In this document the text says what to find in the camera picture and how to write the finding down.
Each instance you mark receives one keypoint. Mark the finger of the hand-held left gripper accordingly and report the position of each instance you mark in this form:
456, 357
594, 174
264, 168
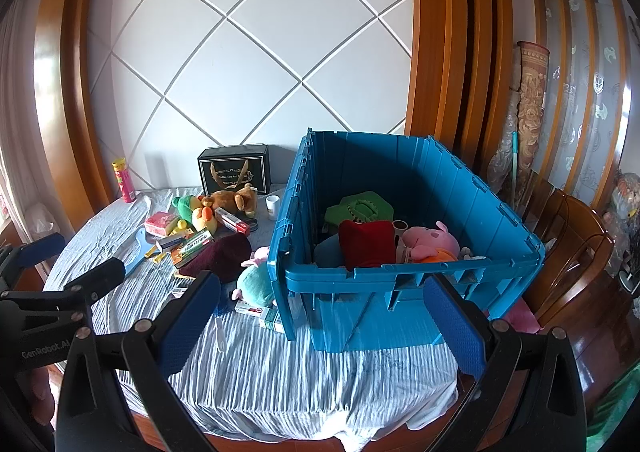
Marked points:
40, 249
100, 278

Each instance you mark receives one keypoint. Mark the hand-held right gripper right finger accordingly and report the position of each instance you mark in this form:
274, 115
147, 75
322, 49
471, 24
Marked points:
452, 327

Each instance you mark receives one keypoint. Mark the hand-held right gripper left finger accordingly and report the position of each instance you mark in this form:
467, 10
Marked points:
192, 317

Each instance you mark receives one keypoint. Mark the blue plastic crate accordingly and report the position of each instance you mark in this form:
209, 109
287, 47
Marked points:
350, 317

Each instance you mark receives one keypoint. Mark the light blue plastic paddle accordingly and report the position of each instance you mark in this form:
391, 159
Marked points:
137, 247

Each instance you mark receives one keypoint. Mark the small red white box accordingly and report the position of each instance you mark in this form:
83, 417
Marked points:
250, 308

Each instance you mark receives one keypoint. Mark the maroon knit hat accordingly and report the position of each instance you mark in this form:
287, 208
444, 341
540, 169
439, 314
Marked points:
220, 257

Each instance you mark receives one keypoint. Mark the teal pig plush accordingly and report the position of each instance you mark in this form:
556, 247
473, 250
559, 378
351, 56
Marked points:
252, 284

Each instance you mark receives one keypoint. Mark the pink cloth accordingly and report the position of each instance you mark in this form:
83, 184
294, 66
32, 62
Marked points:
522, 317

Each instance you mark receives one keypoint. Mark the light blue striped tablecloth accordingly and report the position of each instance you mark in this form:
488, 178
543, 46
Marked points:
240, 372

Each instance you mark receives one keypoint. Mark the green medicine box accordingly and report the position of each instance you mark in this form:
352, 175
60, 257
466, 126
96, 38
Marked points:
197, 243

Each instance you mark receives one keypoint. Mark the blue white medicine box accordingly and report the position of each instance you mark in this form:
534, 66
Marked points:
172, 242

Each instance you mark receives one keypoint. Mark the small green white box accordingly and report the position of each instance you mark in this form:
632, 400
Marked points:
271, 319

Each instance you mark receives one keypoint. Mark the pink tissue pack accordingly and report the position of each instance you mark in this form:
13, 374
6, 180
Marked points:
161, 224

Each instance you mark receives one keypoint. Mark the pink pig plush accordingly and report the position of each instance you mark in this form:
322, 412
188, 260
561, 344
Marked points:
430, 239

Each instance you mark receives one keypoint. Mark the yellow duck snowball clamp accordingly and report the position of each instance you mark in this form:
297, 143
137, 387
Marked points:
176, 226

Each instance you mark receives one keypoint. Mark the red yellow can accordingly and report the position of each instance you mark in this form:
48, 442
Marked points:
124, 182

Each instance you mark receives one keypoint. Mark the red white medicine box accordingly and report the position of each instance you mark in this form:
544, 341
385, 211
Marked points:
232, 222

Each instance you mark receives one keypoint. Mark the black tape roll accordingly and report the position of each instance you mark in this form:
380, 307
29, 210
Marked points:
253, 228

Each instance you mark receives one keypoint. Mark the green hat duck plush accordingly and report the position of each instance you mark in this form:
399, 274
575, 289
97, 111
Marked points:
187, 207

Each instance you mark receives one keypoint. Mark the red cushion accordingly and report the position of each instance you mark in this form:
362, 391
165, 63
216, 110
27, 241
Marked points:
367, 244

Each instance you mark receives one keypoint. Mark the brown plush toy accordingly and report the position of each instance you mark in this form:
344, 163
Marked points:
235, 199

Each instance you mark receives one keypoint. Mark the wooden chair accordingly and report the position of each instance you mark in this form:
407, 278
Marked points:
575, 252

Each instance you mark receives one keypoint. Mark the white sheer curtain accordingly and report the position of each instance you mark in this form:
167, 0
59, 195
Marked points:
20, 107

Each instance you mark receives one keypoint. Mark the black gift box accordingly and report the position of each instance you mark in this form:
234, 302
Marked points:
235, 172

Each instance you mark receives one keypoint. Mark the bubble wrap roll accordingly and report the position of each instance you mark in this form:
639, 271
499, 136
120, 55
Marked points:
502, 152

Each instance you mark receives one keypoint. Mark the bagged stuffed toy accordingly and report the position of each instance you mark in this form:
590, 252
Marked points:
622, 217

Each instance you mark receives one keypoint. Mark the rolled patterned carpet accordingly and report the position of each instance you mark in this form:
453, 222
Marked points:
531, 107

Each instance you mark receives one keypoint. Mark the wooden frosted glass partition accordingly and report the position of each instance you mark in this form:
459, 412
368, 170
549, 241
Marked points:
575, 82

